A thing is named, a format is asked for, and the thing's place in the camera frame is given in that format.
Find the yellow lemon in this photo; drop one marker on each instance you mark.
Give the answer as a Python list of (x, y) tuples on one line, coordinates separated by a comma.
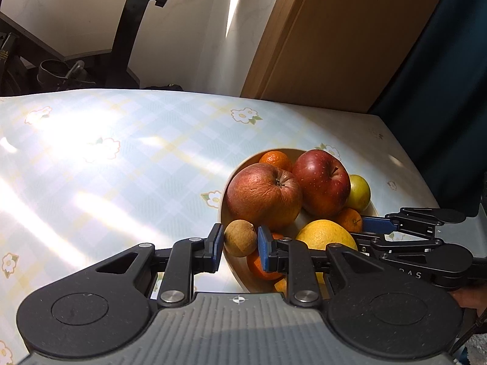
[(323, 235)]

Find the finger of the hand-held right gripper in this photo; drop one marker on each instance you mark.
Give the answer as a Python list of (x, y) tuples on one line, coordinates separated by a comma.
[(374, 223), (367, 244)]

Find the floral checked tablecloth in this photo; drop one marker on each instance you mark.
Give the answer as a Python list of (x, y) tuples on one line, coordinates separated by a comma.
[(114, 178)]

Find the white fuzzy cloth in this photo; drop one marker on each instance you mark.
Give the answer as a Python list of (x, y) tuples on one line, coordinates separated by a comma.
[(477, 355)]

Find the cream round plate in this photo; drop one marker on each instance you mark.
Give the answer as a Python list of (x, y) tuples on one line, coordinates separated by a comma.
[(239, 268)]

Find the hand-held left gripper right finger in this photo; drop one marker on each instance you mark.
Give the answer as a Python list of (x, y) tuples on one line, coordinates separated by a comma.
[(264, 249)]

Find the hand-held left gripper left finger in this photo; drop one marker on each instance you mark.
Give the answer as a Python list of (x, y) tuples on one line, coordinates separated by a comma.
[(217, 247)]

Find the black camera stand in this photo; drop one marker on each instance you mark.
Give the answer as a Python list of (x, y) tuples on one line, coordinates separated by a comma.
[(125, 45)]

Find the small orange tangerine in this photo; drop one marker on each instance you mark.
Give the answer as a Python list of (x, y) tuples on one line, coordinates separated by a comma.
[(348, 220), (274, 159), (280, 286), (262, 268)]

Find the wrinkled red apple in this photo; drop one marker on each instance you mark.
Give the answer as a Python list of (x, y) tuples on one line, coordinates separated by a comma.
[(262, 197)]

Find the wooden cabinet panel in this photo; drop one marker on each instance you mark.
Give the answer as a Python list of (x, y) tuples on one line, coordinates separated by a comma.
[(323, 45)]

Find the teal curtain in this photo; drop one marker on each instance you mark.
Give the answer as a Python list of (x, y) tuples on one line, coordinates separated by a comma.
[(456, 83)]

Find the smooth dark red apple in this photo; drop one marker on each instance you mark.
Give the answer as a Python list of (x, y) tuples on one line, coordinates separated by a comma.
[(323, 182)]

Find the dark cloth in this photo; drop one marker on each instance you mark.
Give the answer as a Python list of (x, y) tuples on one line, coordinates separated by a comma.
[(163, 87)]

